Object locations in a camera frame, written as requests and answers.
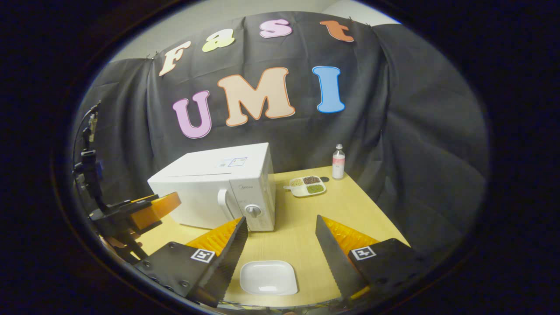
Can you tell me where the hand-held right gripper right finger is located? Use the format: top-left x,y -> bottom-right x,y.
315,214 -> 432,301

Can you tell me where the black backdrop cloth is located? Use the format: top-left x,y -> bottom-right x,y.
72,11 -> 489,263

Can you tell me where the small bottle with pink label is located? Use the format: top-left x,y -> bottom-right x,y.
332,144 -> 346,180

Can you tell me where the white square plate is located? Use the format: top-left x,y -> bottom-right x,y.
239,260 -> 298,295

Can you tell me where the white microwave oven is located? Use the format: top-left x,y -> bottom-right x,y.
147,143 -> 276,231

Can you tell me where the divided tray of beans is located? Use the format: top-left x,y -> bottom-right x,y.
283,175 -> 327,198

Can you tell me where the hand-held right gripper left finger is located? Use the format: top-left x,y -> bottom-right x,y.
133,217 -> 249,308

